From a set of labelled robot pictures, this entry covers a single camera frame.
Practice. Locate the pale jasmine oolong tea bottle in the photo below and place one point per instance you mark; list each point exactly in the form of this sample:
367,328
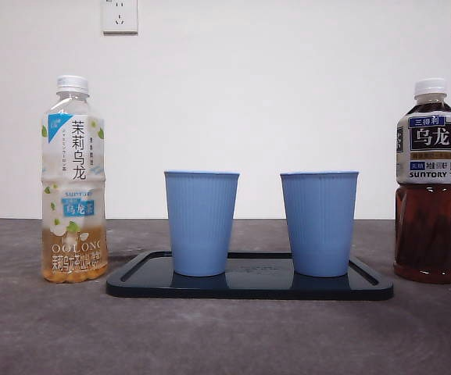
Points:
72,156

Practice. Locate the dark oolong tea bottle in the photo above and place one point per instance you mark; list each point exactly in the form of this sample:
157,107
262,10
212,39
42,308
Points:
428,234

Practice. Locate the blue ribbed plastic cup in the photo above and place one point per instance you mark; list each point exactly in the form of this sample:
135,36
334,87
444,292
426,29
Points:
319,222
200,222

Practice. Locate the dark blue rectangular tray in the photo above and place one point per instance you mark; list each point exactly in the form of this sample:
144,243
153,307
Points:
256,290

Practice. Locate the white wall socket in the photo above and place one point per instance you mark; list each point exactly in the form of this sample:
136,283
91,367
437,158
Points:
119,15

